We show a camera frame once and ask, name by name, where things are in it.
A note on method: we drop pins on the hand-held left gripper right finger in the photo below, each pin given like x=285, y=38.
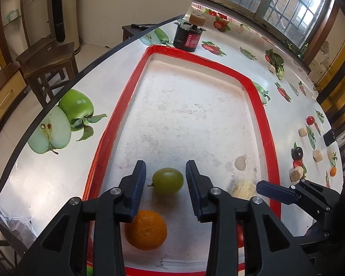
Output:
x=194, y=191

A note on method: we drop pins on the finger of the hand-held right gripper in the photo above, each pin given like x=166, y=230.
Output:
x=273, y=191

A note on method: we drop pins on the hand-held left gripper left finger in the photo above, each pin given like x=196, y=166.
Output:
x=138, y=191

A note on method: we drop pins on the green grape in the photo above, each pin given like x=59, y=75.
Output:
x=168, y=181

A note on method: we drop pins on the beige garlic bulb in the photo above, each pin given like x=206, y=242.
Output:
x=243, y=190

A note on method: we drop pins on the red tomato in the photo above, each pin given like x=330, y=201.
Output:
x=310, y=120

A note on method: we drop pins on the red rimmed white tray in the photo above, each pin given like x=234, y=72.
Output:
x=189, y=106

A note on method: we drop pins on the orange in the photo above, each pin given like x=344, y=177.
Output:
x=149, y=233

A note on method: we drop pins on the dark purple round fruit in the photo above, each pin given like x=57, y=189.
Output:
x=297, y=153

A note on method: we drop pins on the fruit printed tablecloth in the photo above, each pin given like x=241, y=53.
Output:
x=46, y=178

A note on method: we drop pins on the green bok choy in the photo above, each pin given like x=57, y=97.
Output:
x=277, y=60

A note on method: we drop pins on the black motor with red label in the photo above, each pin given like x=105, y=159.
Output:
x=187, y=40

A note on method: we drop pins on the dark wooden side table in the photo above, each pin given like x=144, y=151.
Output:
x=130, y=33

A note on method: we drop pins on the wooden stool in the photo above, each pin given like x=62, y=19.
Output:
x=46, y=60

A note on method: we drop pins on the black remote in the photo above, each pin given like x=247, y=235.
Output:
x=139, y=26

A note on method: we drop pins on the yellow wooden cabinet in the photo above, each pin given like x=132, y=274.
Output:
x=5, y=92

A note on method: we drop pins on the wooden cylinder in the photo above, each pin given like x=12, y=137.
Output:
x=197, y=20

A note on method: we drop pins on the barred window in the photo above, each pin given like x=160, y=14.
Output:
x=290, y=5

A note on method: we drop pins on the white floor air conditioner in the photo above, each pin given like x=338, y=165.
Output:
x=40, y=5

